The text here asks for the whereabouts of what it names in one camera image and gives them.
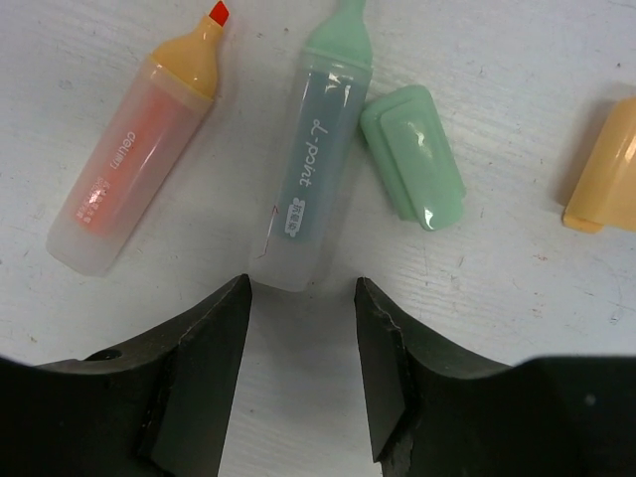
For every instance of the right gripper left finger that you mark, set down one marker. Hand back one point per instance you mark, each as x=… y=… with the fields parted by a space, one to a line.
x=158 y=404

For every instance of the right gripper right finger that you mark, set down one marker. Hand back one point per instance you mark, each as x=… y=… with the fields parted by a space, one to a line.
x=437 y=409

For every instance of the green highlighter pen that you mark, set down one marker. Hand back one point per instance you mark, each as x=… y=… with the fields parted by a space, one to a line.
x=330 y=86

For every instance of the orange highlighter pen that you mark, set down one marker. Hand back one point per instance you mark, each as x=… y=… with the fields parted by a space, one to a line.
x=162 y=110

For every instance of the orange highlighter cap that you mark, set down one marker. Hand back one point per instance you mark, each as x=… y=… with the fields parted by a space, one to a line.
x=605 y=192

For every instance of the green highlighter cap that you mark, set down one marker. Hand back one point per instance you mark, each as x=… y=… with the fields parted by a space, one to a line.
x=414 y=159

